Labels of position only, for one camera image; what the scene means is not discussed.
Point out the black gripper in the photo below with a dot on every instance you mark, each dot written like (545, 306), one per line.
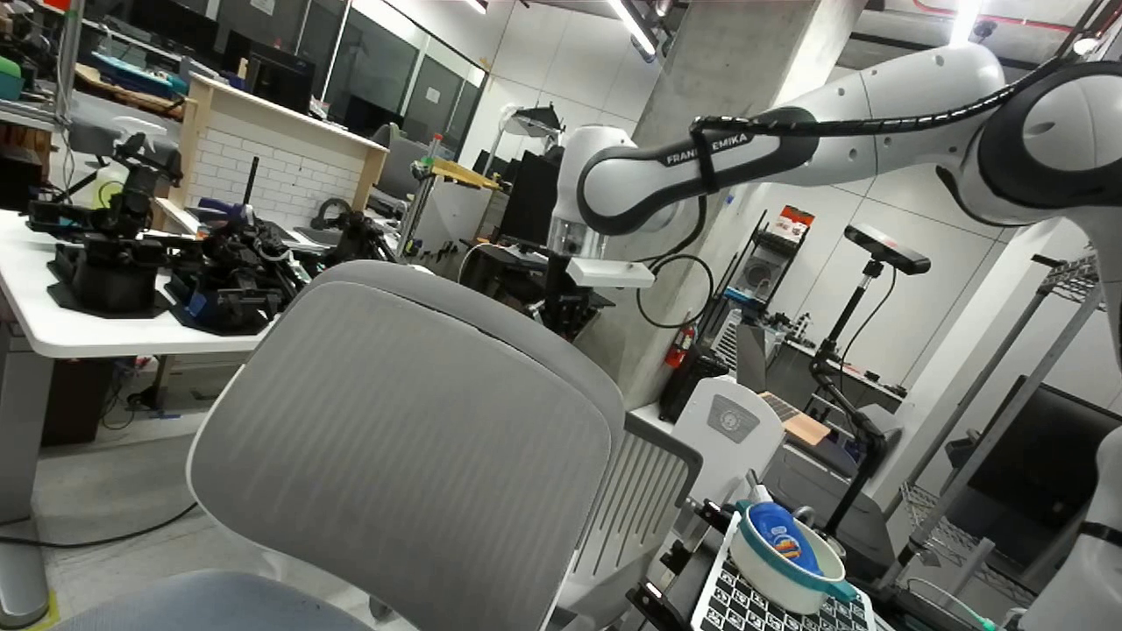
(575, 312)

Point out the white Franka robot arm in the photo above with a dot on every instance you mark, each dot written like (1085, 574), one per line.
(888, 98)

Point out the grey mesh-back office chair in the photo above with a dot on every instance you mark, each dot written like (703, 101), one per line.
(398, 441)

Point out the red fire extinguisher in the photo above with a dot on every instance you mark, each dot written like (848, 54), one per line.
(679, 351)

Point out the white cart yellow top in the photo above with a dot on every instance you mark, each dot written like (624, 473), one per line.
(448, 214)

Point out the brown wooden block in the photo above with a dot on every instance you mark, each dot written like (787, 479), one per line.
(806, 427)

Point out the white bowl teal rim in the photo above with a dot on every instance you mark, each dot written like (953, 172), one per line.
(771, 583)

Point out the black equipment pile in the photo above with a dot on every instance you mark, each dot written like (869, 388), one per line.
(238, 276)

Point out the black white marker board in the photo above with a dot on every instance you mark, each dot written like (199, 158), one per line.
(737, 612)

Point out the white brick-pattern board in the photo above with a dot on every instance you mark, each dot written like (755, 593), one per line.
(267, 161)

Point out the grey metal rack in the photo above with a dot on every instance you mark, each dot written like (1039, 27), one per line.
(1005, 396)

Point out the white workbench table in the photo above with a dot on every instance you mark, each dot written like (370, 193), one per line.
(71, 334)

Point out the white wrist mount plate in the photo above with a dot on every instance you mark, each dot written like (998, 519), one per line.
(609, 271)

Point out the black camera stand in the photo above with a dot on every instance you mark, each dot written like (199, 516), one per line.
(859, 432)

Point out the black stereo camera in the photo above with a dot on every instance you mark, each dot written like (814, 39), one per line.
(886, 251)

